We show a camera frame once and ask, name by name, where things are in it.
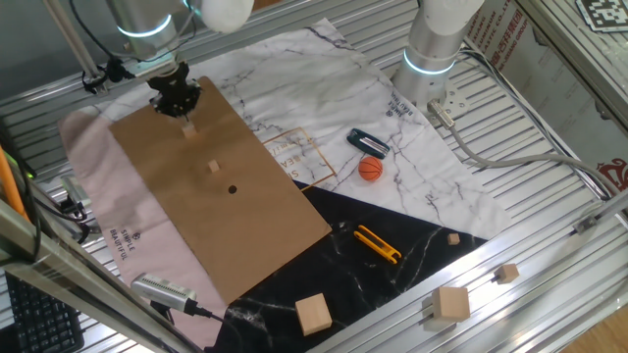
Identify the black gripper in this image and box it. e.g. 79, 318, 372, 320
148, 64, 201, 119

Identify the large wooden block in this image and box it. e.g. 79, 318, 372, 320
430, 285, 471, 324
294, 292, 334, 337

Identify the brown cardboard sheet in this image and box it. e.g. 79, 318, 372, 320
108, 76, 334, 306

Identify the marble print cloth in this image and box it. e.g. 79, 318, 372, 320
57, 18, 514, 353

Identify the orange tube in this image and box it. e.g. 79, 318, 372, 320
0, 146, 28, 222

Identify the dark green hex key set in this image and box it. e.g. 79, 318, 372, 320
345, 127, 392, 160

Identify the orange mini basketball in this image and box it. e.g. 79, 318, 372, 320
357, 155, 385, 182

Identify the yellow utility knife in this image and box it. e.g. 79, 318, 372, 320
353, 225, 402, 265

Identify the black keyboard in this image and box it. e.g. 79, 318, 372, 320
3, 272, 85, 353

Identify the medium wooden cube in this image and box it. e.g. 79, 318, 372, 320
493, 263, 521, 285

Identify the banner with red print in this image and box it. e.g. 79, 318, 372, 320
460, 0, 628, 193

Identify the black white marker tag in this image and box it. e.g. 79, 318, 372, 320
574, 0, 628, 33

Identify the aluminium frame post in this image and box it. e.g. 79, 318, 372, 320
42, 0, 108, 95

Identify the silver camera box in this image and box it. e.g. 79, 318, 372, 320
130, 273, 198, 315

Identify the aluminium frame beam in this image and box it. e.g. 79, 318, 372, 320
0, 198, 203, 353

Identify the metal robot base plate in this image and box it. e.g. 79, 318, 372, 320
416, 80, 471, 119

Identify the thick grey base cable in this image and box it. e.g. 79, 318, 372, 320
426, 99, 625, 198

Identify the small metal rail bracket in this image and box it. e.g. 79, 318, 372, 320
572, 215, 601, 235

